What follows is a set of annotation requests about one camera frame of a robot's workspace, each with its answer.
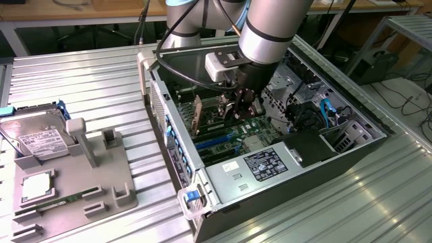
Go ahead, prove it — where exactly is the hard disk with label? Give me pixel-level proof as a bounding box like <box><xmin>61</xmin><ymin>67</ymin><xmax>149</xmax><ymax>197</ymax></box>
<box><xmin>0</xmin><ymin>108</ymin><xmax>77</xmax><ymax>163</ymax></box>

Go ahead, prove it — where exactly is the black tripod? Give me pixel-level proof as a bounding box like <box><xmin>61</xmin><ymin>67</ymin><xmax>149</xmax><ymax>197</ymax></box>
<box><xmin>56</xmin><ymin>0</ymin><xmax>151</xmax><ymax>50</ymax></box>

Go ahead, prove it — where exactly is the wooden desk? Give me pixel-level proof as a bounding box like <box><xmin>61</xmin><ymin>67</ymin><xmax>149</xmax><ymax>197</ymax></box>
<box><xmin>0</xmin><ymin>0</ymin><xmax>424</xmax><ymax>25</ymax></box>

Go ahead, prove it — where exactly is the blue card retention bar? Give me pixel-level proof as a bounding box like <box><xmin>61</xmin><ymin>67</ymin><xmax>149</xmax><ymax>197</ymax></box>
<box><xmin>164</xmin><ymin>115</ymin><xmax>196</xmax><ymax>178</ymax></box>

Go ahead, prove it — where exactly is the CPU with silver lid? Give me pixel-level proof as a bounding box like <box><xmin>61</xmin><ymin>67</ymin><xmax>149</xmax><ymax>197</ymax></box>
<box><xmin>21</xmin><ymin>174</ymin><xmax>56</xmax><ymax>201</ymax></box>

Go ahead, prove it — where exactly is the grey power supply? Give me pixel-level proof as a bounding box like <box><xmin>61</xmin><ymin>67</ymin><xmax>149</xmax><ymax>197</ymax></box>
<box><xmin>204</xmin><ymin>141</ymin><xmax>305</xmax><ymax>204</ymax></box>

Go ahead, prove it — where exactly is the green graphics card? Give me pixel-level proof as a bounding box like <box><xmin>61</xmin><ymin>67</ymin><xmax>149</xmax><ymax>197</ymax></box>
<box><xmin>191</xmin><ymin>94</ymin><xmax>252</xmax><ymax>135</ymax></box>

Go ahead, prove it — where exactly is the blue expansion slot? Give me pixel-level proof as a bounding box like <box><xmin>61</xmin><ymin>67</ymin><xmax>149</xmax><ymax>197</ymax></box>
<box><xmin>195</xmin><ymin>134</ymin><xmax>235</xmax><ymax>150</ymax></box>

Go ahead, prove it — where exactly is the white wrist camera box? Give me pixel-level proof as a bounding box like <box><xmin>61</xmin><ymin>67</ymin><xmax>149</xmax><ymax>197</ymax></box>
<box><xmin>204</xmin><ymin>51</ymin><xmax>243</xmax><ymax>83</ymax></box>

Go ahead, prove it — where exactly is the grey parts rack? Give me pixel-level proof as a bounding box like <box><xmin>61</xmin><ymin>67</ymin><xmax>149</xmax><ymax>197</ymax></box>
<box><xmin>12</xmin><ymin>117</ymin><xmax>140</xmax><ymax>243</ymax></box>

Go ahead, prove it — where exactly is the black RAM slot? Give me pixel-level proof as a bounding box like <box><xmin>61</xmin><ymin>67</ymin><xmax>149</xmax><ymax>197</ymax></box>
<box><xmin>179</xmin><ymin>91</ymin><xmax>199</xmax><ymax>103</ymax></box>
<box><xmin>175</xmin><ymin>87</ymin><xmax>203</xmax><ymax>99</ymax></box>

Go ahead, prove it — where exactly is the silver chipset heat sink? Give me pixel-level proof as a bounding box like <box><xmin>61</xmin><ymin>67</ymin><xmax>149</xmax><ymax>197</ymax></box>
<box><xmin>243</xmin><ymin>136</ymin><xmax>268</xmax><ymax>150</ymax></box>

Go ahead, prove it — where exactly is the blue data wire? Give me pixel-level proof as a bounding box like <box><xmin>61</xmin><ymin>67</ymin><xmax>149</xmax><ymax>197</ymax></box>
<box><xmin>317</xmin><ymin>97</ymin><xmax>339</xmax><ymax>130</ymax></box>

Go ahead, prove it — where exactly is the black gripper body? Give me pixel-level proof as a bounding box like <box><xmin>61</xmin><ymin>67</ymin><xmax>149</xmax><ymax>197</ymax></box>
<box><xmin>235</xmin><ymin>62</ymin><xmax>281</xmax><ymax>96</ymax></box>

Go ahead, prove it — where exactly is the green motherboard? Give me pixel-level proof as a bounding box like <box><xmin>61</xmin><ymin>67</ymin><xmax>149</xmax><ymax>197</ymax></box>
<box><xmin>175</xmin><ymin>80</ymin><xmax>281</xmax><ymax>166</ymax></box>

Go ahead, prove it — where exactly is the black expansion slot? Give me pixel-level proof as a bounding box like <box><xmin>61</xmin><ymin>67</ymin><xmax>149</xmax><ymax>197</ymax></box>
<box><xmin>199</xmin><ymin>148</ymin><xmax>237</xmax><ymax>163</ymax></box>

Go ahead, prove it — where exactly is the open black PC case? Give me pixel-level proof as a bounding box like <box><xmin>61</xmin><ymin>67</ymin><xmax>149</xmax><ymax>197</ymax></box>
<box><xmin>140</xmin><ymin>30</ymin><xmax>396</xmax><ymax>242</ymax></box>

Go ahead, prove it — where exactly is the loose green RAM stick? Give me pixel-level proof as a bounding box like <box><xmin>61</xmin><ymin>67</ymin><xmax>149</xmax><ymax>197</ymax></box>
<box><xmin>15</xmin><ymin>187</ymin><xmax>96</xmax><ymax>216</ymax></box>

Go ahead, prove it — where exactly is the installed green RAM stick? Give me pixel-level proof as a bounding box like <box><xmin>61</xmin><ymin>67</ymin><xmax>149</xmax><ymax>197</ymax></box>
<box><xmin>200</xmin><ymin>120</ymin><xmax>245</xmax><ymax>135</ymax></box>

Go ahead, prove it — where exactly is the blue disk carrier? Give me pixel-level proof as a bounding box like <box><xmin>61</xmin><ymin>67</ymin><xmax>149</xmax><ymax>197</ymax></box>
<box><xmin>0</xmin><ymin>100</ymin><xmax>72</xmax><ymax>120</ymax></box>

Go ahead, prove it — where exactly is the plain grey case handle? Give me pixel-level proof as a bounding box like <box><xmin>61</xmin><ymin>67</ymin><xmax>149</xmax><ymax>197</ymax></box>
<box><xmin>136</xmin><ymin>52</ymin><xmax>159</xmax><ymax>97</ymax></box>

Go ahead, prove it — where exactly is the metal slat shelf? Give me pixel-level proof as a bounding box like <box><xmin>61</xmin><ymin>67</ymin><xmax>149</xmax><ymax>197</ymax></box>
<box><xmin>360</xmin><ymin>14</ymin><xmax>432</xmax><ymax>76</ymax></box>

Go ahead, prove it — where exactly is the case handle with blue latch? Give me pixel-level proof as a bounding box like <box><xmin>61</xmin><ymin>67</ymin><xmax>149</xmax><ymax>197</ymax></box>
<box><xmin>177</xmin><ymin>186</ymin><xmax>207</xmax><ymax>220</ymax></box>

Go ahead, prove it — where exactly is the dark grey floor box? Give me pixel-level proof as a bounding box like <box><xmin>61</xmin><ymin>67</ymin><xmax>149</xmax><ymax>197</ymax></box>
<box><xmin>344</xmin><ymin>49</ymin><xmax>400</xmax><ymax>86</ymax></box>

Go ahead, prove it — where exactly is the metal disk bay cage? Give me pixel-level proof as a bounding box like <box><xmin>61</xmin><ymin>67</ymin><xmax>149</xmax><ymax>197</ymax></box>
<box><xmin>261</xmin><ymin>45</ymin><xmax>325</xmax><ymax>133</ymax></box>

